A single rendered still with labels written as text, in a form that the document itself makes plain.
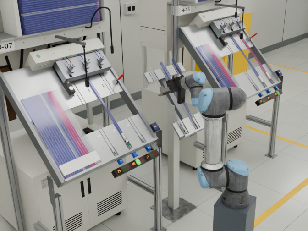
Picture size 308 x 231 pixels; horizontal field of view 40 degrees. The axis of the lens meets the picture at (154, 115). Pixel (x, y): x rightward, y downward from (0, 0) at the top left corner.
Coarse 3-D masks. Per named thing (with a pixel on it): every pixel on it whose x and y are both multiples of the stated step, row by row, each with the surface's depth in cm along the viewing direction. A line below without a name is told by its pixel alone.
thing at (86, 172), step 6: (156, 138) 260; (144, 144) 253; (132, 150) 247; (120, 156) 242; (102, 162) 233; (108, 162) 237; (90, 168) 228; (96, 168) 233; (78, 174) 223; (84, 174) 229; (66, 180) 218; (72, 180) 225
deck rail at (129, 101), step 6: (114, 72) 272; (120, 84) 270; (126, 90) 269; (126, 96) 269; (126, 102) 271; (132, 102) 267; (132, 108) 268; (138, 108) 267; (132, 114) 270; (138, 114) 266; (144, 120) 264; (150, 132) 262
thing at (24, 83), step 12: (12, 72) 238; (24, 72) 242; (36, 72) 246; (48, 72) 250; (108, 72) 271; (12, 84) 234; (24, 84) 238; (36, 84) 242; (48, 84) 245; (60, 84) 249; (72, 84) 254; (84, 84) 258; (96, 84) 262; (108, 84) 266; (24, 96) 234; (72, 96) 249; (84, 96) 253; (96, 96) 257; (24, 108) 230; (72, 108) 246
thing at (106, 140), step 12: (132, 120) 261; (96, 132) 244; (108, 132) 248; (132, 132) 256; (144, 132) 261; (96, 144) 240; (108, 144) 244; (120, 144) 248; (132, 144) 252; (108, 156) 240
